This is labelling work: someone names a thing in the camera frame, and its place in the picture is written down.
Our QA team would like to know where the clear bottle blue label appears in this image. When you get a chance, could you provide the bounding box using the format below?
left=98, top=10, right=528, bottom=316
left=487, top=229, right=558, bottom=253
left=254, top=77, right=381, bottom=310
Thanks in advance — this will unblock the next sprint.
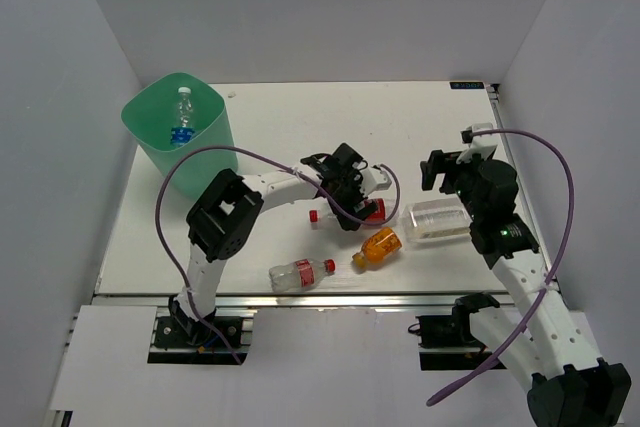
left=170, top=86, right=196, bottom=148

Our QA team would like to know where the large clear bottle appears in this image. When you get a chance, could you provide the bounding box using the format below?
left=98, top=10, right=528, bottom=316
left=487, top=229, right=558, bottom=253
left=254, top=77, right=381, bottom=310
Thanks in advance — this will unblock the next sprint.
left=399, top=198, right=472, bottom=243

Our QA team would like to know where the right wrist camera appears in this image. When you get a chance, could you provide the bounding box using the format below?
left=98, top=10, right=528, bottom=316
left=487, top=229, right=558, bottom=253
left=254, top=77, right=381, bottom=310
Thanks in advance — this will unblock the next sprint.
left=456, top=123, right=498, bottom=164

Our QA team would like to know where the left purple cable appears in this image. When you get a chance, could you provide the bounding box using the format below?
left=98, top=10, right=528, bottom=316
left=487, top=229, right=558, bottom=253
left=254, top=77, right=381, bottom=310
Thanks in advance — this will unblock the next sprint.
left=154, top=145, right=401, bottom=364

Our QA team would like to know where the large red label bottle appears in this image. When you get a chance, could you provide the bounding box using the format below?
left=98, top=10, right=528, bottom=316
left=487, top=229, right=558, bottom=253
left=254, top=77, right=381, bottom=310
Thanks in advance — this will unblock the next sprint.
left=308, top=198, right=396, bottom=230

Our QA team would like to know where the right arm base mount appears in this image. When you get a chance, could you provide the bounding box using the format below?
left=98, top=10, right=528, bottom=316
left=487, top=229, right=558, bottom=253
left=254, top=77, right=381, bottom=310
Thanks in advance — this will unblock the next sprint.
left=407, top=315, right=491, bottom=372

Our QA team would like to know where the small red label bottle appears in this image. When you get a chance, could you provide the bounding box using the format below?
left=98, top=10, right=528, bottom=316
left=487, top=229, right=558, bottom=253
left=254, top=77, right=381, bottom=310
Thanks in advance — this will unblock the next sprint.
left=269, top=258, right=336, bottom=293

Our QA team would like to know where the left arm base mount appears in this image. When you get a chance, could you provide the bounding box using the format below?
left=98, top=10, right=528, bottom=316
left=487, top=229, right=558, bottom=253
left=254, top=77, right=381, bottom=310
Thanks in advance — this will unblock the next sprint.
left=147, top=309, right=255, bottom=366

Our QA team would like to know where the purple cable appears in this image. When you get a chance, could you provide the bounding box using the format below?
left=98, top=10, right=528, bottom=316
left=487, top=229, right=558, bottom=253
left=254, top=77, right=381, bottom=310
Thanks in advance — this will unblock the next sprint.
left=154, top=145, right=401, bottom=364
left=425, top=128, right=574, bottom=407

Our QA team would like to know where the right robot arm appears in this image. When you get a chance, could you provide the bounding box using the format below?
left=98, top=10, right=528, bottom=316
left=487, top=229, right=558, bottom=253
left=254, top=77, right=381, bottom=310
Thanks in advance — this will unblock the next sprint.
left=420, top=150, right=632, bottom=426

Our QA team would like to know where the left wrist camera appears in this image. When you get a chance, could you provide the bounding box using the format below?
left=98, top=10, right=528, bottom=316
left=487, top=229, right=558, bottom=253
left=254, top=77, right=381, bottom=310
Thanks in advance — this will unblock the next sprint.
left=360, top=166, right=393, bottom=198

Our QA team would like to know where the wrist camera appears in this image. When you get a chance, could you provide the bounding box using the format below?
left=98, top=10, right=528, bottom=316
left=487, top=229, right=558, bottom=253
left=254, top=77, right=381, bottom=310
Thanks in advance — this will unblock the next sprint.
left=456, top=123, right=498, bottom=164
left=360, top=166, right=393, bottom=198

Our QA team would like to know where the orange juice bottle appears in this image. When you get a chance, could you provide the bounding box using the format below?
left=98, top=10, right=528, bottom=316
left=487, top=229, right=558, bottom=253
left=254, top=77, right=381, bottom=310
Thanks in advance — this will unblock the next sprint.
left=352, top=227, right=402, bottom=273

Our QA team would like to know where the green plastic bin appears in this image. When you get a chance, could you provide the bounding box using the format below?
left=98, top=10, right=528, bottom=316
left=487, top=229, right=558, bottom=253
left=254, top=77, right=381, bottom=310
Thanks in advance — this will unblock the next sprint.
left=121, top=72, right=238, bottom=200

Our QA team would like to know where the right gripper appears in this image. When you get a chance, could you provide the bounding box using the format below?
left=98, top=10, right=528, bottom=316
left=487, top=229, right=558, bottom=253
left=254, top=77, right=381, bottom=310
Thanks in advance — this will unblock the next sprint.
left=420, top=150, right=486, bottom=221

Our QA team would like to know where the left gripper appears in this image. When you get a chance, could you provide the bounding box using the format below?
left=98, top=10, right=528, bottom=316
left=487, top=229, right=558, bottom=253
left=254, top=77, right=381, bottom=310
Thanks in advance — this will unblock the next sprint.
left=327, top=170, right=377, bottom=231

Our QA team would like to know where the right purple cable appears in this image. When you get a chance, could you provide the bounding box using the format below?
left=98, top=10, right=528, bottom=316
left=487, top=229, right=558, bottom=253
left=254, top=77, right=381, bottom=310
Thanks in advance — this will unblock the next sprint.
left=425, top=128, right=574, bottom=407

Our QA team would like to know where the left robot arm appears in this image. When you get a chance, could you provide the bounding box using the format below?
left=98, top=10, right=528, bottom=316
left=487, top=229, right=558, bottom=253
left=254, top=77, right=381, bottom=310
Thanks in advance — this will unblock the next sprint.
left=169, top=143, right=391, bottom=346

